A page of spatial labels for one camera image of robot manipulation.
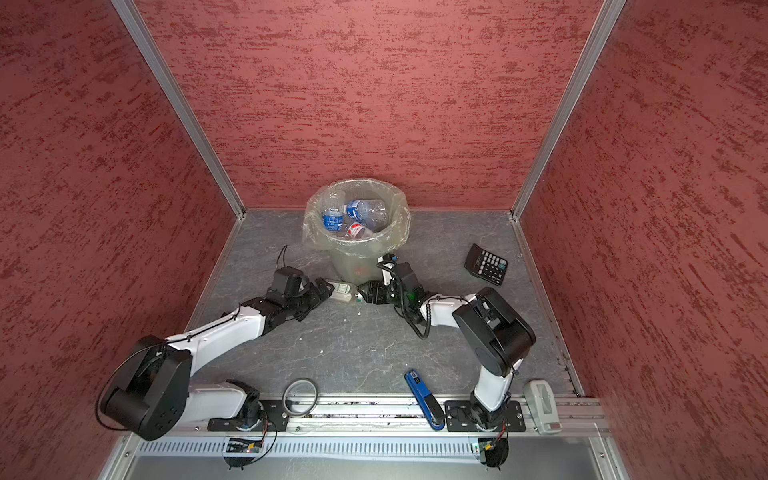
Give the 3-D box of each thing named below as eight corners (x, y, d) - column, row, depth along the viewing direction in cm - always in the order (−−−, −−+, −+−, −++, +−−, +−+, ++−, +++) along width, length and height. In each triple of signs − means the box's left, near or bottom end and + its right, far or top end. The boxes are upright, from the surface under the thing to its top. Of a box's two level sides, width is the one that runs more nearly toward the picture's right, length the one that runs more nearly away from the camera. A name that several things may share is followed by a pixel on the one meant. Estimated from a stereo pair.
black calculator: (460, 266, 106) (461, 263, 104) (472, 246, 112) (473, 242, 110) (500, 286, 101) (502, 283, 99) (510, 264, 107) (512, 260, 105)
